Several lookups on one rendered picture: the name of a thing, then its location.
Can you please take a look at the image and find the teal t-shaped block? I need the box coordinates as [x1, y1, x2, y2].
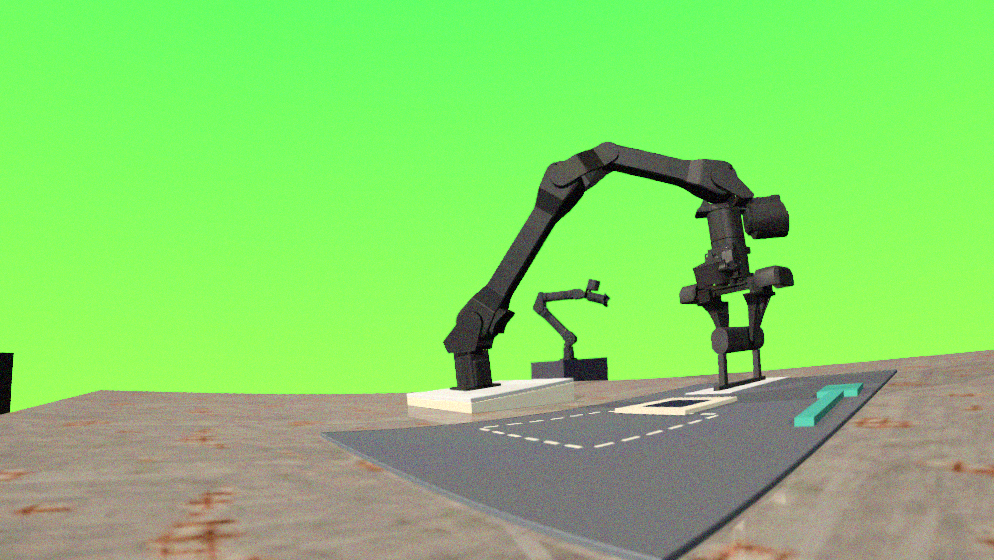
[794, 383, 864, 427]

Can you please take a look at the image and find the cream tile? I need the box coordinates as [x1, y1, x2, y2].
[615, 396, 738, 415]

